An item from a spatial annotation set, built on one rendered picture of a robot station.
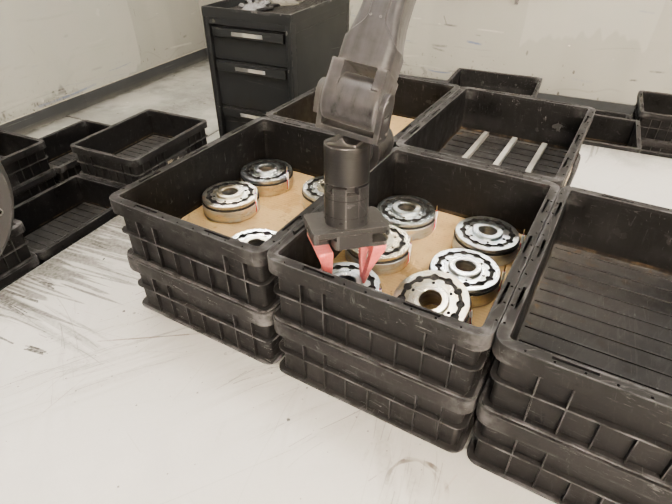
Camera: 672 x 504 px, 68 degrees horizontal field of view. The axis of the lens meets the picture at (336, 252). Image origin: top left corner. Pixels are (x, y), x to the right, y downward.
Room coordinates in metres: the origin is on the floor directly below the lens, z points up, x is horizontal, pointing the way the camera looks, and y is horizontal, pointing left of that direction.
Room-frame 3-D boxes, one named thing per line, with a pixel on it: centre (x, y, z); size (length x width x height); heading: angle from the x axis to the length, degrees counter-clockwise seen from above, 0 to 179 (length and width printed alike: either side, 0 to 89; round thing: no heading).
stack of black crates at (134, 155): (1.74, 0.71, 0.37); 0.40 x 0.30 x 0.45; 155
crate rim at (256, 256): (0.77, 0.13, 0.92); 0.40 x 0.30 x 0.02; 150
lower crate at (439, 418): (0.62, -0.13, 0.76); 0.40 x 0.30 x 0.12; 150
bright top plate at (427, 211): (0.75, -0.12, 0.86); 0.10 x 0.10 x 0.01
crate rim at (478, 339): (0.62, -0.13, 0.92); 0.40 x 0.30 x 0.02; 150
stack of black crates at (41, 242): (1.38, 0.88, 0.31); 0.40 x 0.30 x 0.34; 155
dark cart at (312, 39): (2.58, 0.26, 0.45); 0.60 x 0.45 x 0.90; 155
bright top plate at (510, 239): (0.68, -0.25, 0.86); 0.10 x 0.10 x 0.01
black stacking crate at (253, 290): (0.77, 0.13, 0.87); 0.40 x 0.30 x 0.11; 150
